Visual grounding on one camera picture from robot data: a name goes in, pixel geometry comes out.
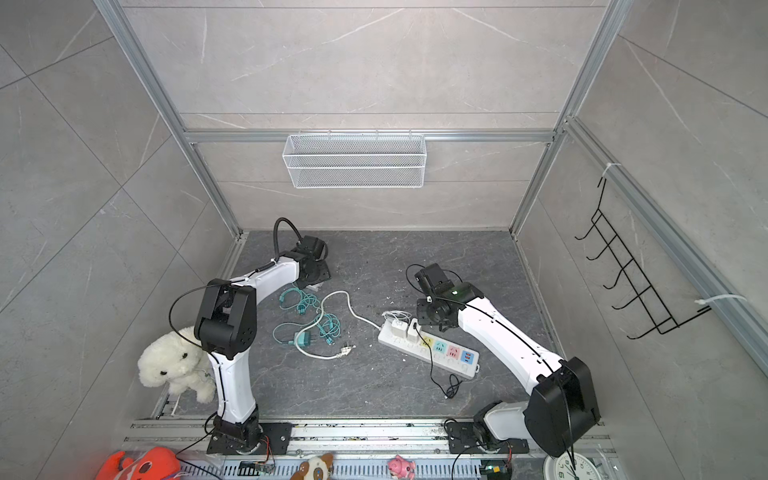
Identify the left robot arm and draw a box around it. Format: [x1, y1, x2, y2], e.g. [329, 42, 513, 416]
[193, 217, 330, 451]

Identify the white charger with black cable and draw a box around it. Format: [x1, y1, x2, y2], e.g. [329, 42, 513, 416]
[408, 322, 463, 400]

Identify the white multicolour power strip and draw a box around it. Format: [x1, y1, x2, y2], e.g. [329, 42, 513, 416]
[290, 290, 480, 380]

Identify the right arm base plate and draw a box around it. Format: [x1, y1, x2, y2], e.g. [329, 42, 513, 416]
[443, 418, 530, 455]

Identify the white plush dog toy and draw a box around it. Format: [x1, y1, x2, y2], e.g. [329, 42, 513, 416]
[137, 326, 216, 404]

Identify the brown white plush puppy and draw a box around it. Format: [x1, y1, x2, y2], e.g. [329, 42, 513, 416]
[290, 453, 334, 480]

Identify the white analog clock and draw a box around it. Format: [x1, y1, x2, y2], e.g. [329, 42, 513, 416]
[543, 453, 604, 480]

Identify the red plush toy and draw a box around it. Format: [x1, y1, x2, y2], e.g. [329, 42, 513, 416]
[95, 447, 181, 480]

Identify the teal cable bundle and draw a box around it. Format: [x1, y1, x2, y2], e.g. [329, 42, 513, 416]
[272, 286, 343, 348]

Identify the black wire hook rack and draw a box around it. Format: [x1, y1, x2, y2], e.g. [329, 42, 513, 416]
[574, 178, 713, 341]

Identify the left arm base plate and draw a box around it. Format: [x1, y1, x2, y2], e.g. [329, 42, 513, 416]
[206, 421, 293, 455]

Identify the white wire mesh basket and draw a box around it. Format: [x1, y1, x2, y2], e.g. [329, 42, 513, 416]
[282, 133, 428, 189]

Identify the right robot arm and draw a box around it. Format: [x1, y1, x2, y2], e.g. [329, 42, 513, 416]
[414, 263, 601, 457]

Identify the teal charger lower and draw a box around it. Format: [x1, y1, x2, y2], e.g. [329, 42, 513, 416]
[294, 331, 311, 348]

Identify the pink plush toy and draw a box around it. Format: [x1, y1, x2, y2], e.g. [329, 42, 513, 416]
[387, 455, 416, 480]

